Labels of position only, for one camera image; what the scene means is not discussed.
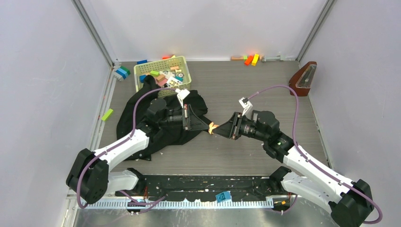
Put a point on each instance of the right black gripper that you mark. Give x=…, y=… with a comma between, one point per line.
x=232, y=125

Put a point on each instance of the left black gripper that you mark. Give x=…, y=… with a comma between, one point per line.
x=192, y=122

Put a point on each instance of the orange maple leaf brooch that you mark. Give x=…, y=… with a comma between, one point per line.
x=212, y=126

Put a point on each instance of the black button shirt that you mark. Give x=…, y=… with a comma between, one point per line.
x=161, y=132

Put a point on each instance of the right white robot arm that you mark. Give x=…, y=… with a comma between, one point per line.
x=348, y=202

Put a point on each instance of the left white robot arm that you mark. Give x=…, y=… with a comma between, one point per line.
x=91, y=175

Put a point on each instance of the toy blocks in basket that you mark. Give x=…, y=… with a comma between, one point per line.
x=161, y=74

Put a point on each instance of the pale green plastic basket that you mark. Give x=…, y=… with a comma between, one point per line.
x=174, y=61

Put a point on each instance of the blue toy brick front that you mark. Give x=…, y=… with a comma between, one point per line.
x=223, y=196

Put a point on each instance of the tan wooden block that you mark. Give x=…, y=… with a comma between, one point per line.
x=237, y=58

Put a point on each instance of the brown wooden metronome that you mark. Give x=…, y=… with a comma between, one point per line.
x=301, y=81

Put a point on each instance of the lime green block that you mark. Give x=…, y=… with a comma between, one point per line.
x=107, y=114

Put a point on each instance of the stacked blue green bricks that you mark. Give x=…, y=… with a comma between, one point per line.
x=122, y=73

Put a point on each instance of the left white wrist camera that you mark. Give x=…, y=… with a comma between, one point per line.
x=181, y=95

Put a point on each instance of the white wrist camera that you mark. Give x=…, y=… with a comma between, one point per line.
x=181, y=95
x=246, y=105

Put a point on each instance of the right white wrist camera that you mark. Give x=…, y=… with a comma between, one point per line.
x=246, y=105

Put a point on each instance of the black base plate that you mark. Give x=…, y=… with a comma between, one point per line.
x=206, y=187

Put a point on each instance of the orange block at wall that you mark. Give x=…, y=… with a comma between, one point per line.
x=248, y=60

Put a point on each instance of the yellow block at wall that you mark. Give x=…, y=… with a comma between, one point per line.
x=255, y=59

